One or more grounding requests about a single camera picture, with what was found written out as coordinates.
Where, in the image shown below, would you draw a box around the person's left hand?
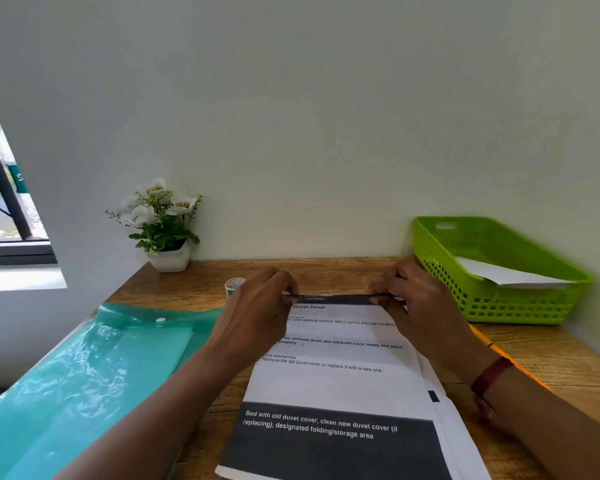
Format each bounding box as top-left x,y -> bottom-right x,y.
207,266 -> 301,368

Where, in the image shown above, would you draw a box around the person's right hand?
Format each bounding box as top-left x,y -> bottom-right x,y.
367,260 -> 486,369

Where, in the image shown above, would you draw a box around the printed white paper sheet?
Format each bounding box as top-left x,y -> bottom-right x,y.
215,293 -> 454,480

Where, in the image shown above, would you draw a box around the person's left forearm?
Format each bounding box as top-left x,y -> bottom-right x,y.
54,341 -> 262,480

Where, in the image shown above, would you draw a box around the person's right forearm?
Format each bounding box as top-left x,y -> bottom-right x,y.
432,345 -> 600,480

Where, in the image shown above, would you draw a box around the red wristband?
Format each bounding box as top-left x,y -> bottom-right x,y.
470,356 -> 516,399

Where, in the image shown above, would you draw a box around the blank white paper sheet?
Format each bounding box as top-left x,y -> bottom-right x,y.
454,256 -> 579,290

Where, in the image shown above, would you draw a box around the green plastic basket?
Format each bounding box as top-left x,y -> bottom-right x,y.
412,216 -> 595,326

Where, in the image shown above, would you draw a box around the white flowers in white pot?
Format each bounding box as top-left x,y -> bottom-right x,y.
105,178 -> 204,274

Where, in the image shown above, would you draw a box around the orange flat folder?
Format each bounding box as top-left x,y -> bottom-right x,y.
467,322 -> 556,395

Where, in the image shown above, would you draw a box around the white paper sheets stack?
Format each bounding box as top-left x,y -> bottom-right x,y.
416,352 -> 494,480

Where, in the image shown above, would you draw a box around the teal plastic document folder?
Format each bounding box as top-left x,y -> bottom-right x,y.
0,302 -> 227,480

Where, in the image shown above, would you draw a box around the white window sill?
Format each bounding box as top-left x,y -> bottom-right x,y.
0,265 -> 69,294

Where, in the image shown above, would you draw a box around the green window sticker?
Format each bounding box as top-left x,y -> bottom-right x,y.
7,163 -> 31,195

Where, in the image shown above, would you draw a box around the black window frame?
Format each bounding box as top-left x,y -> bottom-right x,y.
0,112 -> 59,267

